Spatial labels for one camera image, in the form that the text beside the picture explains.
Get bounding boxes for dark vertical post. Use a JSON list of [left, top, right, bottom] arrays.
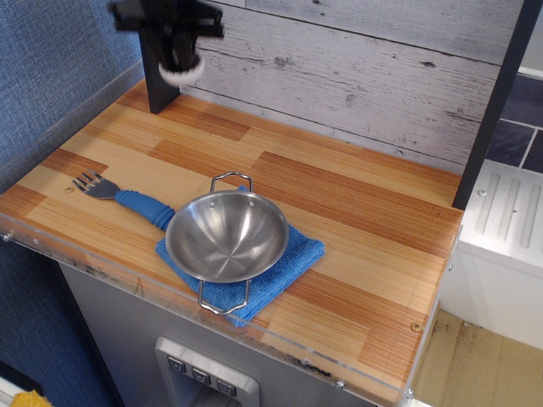
[[452, 0, 542, 210], [138, 31, 181, 114]]

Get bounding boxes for blue handled metal fork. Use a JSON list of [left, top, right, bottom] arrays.
[[72, 169, 176, 231]]

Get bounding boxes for silver dispenser button panel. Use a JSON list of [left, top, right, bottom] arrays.
[[154, 337, 260, 406]]

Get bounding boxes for white grooved drain board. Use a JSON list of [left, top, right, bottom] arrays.
[[460, 159, 542, 276]]

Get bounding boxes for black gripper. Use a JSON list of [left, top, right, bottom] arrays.
[[108, 0, 224, 70]]

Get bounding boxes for black and white toy mushroom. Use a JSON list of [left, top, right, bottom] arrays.
[[158, 55, 205, 87]]

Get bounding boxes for clear acrylic table edge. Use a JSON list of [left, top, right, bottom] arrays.
[[1, 202, 462, 406]]

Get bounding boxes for blue folded cloth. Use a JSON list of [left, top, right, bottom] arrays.
[[155, 226, 325, 326]]

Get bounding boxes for dark right vertical post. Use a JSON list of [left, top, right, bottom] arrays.
[[452, 0, 542, 210]]

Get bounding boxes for dark left vertical post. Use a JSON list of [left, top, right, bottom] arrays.
[[138, 31, 181, 114]]

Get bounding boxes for stainless steel bowl with handles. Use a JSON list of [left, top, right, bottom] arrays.
[[165, 171, 289, 315]]

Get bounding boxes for yellow object at corner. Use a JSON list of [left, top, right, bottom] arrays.
[[9, 391, 53, 407]]

